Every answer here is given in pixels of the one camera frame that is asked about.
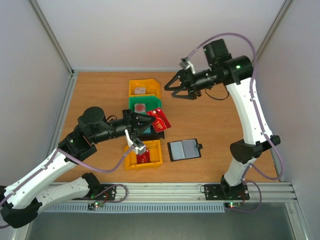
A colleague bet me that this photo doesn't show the white red-circle cards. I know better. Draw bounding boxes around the white red-circle cards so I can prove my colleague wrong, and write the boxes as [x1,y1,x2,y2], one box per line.
[134,103,147,114]

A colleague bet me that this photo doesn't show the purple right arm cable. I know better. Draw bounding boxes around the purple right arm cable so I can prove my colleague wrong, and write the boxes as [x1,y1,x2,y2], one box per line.
[186,32,285,213]

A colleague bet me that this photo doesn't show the aluminium front rail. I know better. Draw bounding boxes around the aluminium front rail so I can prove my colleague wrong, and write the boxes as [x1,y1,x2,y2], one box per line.
[23,181,298,203]

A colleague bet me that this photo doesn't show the slotted grey cable duct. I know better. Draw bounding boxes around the slotted grey cable duct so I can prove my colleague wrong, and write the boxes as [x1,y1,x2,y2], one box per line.
[44,202,225,214]

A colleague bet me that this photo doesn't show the yellow plastic bin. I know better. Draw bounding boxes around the yellow plastic bin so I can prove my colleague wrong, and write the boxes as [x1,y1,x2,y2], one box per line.
[128,78,161,99]
[124,140,163,170]

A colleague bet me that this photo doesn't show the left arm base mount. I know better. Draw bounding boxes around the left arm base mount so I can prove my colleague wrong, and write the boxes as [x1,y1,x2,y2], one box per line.
[73,184,117,201]

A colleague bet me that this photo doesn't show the teal cards in bin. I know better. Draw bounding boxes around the teal cards in bin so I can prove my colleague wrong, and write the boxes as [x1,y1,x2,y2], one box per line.
[142,126,152,135]

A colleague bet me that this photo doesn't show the black plastic bin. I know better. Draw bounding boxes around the black plastic bin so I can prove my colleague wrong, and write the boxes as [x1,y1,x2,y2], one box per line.
[138,126,165,142]

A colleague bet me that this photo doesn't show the red card in bin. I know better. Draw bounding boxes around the red card in bin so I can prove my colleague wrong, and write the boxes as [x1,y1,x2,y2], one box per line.
[136,149,150,165]

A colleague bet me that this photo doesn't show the near yellow plastic bin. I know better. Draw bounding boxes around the near yellow plastic bin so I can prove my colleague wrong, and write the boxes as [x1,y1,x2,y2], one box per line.
[124,140,163,170]

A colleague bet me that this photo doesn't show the far yellow plastic bin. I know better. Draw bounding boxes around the far yellow plastic bin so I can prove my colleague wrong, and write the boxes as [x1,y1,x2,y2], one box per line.
[128,78,161,99]

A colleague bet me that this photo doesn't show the beige patterned cards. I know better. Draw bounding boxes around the beige patterned cards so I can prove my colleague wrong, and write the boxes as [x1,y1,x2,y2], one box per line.
[133,87,146,95]

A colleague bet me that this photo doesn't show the green plastic bin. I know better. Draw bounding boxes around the green plastic bin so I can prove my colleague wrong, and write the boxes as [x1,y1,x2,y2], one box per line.
[128,95,162,115]

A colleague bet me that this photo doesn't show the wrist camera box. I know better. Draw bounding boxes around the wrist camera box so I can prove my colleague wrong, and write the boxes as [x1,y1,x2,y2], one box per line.
[179,57,196,74]
[124,129,147,155]

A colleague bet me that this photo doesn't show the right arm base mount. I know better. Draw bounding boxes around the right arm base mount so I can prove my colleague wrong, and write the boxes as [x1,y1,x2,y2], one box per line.
[204,184,250,201]

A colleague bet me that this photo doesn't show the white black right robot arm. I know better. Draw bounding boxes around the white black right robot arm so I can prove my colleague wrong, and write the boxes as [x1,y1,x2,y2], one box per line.
[164,39,281,200]

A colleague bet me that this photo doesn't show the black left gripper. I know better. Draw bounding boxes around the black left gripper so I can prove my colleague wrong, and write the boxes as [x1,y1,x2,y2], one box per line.
[91,109,157,144]

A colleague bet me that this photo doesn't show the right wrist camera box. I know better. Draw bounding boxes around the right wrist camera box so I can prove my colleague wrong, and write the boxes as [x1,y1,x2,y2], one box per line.
[179,57,196,74]

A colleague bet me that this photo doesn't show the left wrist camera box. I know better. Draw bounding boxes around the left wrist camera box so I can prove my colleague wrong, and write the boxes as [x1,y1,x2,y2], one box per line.
[124,129,147,155]

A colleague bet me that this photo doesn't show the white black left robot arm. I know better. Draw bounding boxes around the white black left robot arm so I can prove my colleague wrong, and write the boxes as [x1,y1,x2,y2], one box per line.
[0,106,156,229]

